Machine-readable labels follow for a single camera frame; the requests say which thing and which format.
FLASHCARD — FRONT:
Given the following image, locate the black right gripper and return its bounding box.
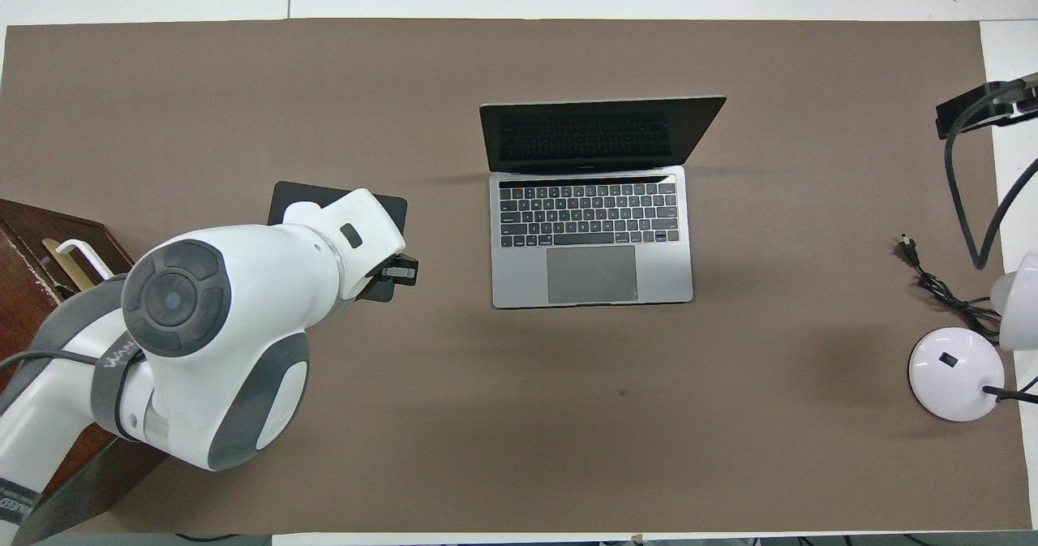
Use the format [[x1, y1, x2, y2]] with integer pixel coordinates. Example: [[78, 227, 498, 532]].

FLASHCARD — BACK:
[[937, 75, 1038, 140]]

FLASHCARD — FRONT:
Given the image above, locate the grey Apple laptop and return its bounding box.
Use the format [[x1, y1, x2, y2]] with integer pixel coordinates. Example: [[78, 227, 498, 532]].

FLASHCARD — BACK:
[[478, 95, 727, 310]]

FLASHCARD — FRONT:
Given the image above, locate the black mouse pad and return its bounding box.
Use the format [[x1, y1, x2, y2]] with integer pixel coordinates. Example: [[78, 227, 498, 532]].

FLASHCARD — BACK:
[[268, 180, 408, 303]]

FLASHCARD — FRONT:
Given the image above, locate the white computer mouse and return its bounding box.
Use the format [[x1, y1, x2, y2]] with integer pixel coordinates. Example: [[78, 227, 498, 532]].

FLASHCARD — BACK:
[[282, 200, 324, 227]]

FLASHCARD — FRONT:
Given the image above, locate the brown table mat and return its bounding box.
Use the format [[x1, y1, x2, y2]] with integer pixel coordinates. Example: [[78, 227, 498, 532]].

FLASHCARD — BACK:
[[0, 17, 1032, 535]]

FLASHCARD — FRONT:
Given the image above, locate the white desk lamp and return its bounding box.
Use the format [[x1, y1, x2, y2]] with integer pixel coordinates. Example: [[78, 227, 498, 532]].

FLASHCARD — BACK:
[[907, 252, 1038, 423]]

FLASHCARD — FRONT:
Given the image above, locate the dark brown wooden box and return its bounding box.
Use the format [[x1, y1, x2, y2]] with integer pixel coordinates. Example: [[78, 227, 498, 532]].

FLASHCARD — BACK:
[[0, 199, 171, 546]]

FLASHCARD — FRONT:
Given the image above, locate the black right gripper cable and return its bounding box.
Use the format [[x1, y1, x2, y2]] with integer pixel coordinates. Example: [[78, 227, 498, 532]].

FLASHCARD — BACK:
[[945, 80, 1038, 271]]

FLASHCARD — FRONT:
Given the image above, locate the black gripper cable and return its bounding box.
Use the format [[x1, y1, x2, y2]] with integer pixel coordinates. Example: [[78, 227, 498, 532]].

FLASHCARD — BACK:
[[945, 80, 1038, 271], [0, 349, 106, 417]]

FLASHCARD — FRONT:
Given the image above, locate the black lamp power cable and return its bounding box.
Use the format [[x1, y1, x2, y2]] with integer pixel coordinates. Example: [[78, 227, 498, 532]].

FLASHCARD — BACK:
[[896, 235, 1003, 340]]

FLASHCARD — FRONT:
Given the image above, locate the white box handle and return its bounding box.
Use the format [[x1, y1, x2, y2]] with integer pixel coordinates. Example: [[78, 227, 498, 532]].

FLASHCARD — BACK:
[[55, 239, 116, 282]]

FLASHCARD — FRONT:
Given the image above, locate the brass handle plate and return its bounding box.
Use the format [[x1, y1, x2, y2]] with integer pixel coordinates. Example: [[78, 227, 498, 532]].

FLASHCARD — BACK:
[[41, 238, 82, 291]]

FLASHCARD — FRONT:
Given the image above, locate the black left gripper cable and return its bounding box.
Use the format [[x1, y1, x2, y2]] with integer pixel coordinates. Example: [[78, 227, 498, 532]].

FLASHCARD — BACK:
[[0, 349, 106, 417]]

